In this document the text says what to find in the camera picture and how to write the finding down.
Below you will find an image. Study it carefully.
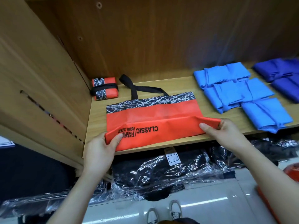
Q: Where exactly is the person's right hand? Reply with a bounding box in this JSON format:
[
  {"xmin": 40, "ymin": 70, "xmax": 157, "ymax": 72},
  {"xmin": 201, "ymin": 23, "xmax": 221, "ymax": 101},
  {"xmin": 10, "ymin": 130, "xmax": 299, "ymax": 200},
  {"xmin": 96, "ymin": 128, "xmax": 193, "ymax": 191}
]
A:
[{"xmin": 198, "ymin": 119, "xmax": 254, "ymax": 155}]

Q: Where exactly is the person's left hand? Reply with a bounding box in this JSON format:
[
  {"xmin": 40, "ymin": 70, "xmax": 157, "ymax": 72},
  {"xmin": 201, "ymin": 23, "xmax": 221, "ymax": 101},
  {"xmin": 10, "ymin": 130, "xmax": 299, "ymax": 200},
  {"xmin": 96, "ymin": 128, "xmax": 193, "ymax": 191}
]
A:
[{"xmin": 82, "ymin": 132, "xmax": 125, "ymax": 181}]

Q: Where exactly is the light blue non-woven bag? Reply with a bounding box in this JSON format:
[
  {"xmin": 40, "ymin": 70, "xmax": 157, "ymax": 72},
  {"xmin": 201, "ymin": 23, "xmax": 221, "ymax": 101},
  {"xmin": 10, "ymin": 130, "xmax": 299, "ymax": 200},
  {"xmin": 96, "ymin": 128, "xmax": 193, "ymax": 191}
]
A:
[
  {"xmin": 203, "ymin": 81, "xmax": 256, "ymax": 114},
  {"xmin": 226, "ymin": 62, "xmax": 252, "ymax": 82},
  {"xmin": 245, "ymin": 78, "xmax": 276, "ymax": 102},
  {"xmin": 193, "ymin": 65, "xmax": 235, "ymax": 91},
  {"xmin": 240, "ymin": 97, "xmax": 294, "ymax": 134}
]

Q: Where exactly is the red bag with black lettering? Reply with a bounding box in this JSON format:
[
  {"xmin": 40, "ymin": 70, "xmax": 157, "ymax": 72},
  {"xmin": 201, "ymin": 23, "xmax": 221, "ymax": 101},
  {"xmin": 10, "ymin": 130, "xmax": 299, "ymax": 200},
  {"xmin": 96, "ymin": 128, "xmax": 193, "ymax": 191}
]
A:
[{"xmin": 104, "ymin": 74, "xmax": 222, "ymax": 152}]

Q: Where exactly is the red shopping basket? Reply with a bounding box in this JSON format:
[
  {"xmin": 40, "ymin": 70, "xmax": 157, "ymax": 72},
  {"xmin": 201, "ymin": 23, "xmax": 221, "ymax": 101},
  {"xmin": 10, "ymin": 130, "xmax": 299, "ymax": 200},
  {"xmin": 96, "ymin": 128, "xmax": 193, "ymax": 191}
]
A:
[{"xmin": 255, "ymin": 162, "xmax": 299, "ymax": 224}]

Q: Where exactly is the wooden shelf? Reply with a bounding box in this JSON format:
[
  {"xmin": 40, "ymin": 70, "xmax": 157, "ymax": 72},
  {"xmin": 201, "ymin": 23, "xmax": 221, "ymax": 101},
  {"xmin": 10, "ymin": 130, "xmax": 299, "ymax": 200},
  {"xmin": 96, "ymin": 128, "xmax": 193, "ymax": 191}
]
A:
[{"xmin": 0, "ymin": 0, "xmax": 299, "ymax": 178}]

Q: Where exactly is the person's right forearm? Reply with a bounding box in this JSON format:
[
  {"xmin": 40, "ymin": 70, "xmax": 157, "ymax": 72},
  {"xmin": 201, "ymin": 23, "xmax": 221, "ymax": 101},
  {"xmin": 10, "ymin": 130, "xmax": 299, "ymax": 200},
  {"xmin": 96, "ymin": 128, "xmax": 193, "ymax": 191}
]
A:
[{"xmin": 238, "ymin": 141, "xmax": 299, "ymax": 224}]

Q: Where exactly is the person's left forearm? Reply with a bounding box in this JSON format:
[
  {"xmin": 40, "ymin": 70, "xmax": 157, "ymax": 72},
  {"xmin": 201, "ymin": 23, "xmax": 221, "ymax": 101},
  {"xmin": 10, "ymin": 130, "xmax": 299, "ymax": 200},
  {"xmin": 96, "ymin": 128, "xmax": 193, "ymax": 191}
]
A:
[{"xmin": 46, "ymin": 172, "xmax": 103, "ymax": 224}]

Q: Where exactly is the person's right shoe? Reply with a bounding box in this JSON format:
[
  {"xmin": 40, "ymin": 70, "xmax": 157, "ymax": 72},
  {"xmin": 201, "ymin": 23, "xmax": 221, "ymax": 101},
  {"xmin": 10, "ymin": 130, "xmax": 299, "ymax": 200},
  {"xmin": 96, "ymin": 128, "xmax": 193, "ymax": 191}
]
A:
[{"xmin": 168, "ymin": 199, "xmax": 183, "ymax": 221}]

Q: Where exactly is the person's right leg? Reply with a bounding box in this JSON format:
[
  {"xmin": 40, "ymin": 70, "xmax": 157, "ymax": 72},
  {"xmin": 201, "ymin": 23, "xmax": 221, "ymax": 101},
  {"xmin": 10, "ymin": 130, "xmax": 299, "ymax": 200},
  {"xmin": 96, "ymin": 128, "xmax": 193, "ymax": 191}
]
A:
[{"xmin": 158, "ymin": 217, "xmax": 202, "ymax": 224}]

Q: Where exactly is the black plastic-wrapped bag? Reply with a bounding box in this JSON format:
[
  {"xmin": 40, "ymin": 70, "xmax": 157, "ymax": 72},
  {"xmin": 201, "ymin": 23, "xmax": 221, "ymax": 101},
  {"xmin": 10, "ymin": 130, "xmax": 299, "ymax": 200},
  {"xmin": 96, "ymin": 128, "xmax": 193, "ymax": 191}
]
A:
[
  {"xmin": 210, "ymin": 137, "xmax": 299, "ymax": 174},
  {"xmin": 0, "ymin": 181, "xmax": 113, "ymax": 219}
]

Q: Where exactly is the black wrapped bag with tag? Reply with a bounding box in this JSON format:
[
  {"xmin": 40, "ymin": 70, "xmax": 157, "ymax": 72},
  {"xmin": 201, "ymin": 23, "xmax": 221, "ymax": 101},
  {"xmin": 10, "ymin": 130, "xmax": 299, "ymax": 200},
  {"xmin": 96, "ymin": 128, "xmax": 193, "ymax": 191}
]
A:
[{"xmin": 111, "ymin": 149, "xmax": 223, "ymax": 202}]

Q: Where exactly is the white paper tag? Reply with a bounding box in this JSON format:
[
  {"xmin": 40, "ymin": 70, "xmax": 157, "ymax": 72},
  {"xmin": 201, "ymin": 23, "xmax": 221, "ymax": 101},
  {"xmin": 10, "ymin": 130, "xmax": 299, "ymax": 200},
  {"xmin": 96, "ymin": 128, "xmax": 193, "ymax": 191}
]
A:
[{"xmin": 164, "ymin": 148, "xmax": 182, "ymax": 167}]

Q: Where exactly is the white blue-edged label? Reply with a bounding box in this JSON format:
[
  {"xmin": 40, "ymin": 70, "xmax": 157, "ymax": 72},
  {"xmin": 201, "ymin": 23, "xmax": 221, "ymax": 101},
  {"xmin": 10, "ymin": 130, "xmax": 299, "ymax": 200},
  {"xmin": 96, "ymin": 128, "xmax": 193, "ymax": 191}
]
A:
[{"xmin": 0, "ymin": 136, "xmax": 16, "ymax": 149}]

